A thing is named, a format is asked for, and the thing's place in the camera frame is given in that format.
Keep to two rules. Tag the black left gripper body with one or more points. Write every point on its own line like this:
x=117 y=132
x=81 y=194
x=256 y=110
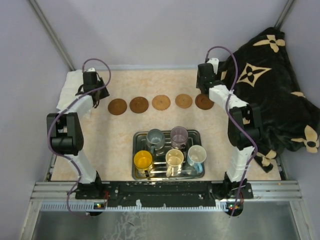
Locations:
x=102 y=88

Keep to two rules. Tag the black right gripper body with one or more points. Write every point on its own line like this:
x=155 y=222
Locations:
x=198 y=83

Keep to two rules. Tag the dark brown wooden coaster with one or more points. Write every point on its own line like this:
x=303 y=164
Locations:
x=203 y=102

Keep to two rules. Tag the light woven coaster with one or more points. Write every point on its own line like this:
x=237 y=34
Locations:
x=183 y=101

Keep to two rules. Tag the reddish brown wooden coaster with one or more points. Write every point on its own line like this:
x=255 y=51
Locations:
x=139 y=105

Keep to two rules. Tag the tan woven coaster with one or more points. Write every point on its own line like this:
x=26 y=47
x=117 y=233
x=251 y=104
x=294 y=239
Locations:
x=161 y=102

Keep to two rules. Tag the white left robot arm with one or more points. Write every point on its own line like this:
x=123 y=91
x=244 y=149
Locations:
x=64 y=133

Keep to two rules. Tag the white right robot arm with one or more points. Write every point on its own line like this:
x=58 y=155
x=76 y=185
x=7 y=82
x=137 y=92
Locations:
x=244 y=124

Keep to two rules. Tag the purple translucent cup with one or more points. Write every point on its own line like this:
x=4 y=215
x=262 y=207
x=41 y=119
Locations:
x=179 y=137

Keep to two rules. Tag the white folded cloth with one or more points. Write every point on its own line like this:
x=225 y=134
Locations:
x=68 y=95

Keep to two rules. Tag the black floral blanket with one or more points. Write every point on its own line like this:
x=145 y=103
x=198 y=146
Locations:
x=262 y=74

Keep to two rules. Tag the white and blue mug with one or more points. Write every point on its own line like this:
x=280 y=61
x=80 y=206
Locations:
x=196 y=155

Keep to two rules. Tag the grey mug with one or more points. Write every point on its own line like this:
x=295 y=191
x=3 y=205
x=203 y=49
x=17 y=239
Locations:
x=155 y=139

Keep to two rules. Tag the cream mug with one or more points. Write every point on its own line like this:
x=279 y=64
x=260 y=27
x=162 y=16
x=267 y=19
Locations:
x=174 y=159

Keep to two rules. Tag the yellow mug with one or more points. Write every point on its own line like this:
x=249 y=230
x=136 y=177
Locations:
x=143 y=162

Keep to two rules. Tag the metal serving tray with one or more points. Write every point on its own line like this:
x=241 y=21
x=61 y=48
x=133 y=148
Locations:
x=158 y=172

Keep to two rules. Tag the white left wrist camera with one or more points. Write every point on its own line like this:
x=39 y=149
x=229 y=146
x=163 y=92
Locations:
x=92 y=69

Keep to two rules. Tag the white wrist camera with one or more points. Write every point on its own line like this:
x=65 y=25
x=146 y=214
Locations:
x=215 y=63
x=92 y=69

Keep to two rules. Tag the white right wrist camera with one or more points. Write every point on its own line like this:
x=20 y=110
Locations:
x=215 y=63

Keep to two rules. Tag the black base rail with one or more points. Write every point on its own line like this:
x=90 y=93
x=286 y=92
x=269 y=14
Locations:
x=157 y=194

